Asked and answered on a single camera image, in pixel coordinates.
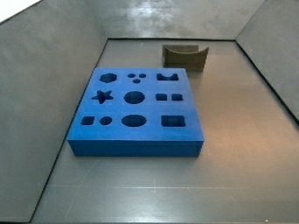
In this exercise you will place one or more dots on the dark grey curved fixture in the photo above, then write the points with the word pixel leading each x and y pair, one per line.
pixel 184 56

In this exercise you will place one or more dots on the blue foam shape-sorter block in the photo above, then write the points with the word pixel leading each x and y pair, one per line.
pixel 136 112

